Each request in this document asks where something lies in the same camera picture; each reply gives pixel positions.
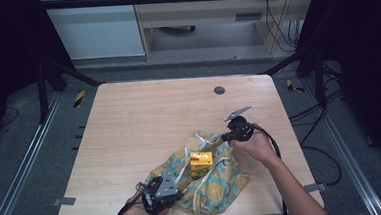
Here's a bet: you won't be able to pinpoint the thin black floor cable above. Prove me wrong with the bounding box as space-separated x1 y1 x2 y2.
0 105 21 129

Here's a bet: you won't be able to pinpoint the grey table edge bracket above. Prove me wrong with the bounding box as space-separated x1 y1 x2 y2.
304 181 328 195
51 196 77 208

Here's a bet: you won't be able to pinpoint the light wooden desk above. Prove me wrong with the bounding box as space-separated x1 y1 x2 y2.
133 0 317 63

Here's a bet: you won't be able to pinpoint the grey round table grommet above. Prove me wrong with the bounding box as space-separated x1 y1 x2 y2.
212 85 227 96

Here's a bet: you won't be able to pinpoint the aluminium floor rail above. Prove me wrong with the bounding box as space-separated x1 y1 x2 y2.
0 90 71 215
300 74 381 215

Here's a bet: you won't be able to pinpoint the yellow-handled tool right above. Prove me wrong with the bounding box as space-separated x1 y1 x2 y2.
284 78 306 96

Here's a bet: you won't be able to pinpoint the teal citrus print cloth bag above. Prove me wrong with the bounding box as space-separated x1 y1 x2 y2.
144 127 253 215

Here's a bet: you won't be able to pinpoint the white cabinet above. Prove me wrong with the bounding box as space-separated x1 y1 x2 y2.
39 0 146 62

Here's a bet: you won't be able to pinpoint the black hanging desk cables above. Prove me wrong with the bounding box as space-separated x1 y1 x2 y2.
262 0 305 55

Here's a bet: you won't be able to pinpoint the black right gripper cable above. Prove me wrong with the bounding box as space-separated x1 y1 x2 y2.
251 121 289 215

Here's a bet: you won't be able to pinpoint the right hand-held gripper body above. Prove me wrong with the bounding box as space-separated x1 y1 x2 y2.
223 105 258 143

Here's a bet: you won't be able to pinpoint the yellow drink carton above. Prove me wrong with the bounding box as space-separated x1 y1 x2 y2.
188 149 216 182

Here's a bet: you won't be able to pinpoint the black floor cables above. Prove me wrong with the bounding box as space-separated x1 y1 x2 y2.
285 62 350 189

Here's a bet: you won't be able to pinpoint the yellow black floor tape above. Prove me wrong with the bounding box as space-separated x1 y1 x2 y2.
72 90 88 110

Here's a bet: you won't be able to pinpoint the black frame strut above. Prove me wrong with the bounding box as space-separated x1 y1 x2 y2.
260 44 331 113
34 56 107 125

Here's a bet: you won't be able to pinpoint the person's right hand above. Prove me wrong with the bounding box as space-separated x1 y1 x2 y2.
230 128 279 168

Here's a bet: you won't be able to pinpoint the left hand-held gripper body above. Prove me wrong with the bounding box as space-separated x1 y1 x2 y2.
135 173 186 215

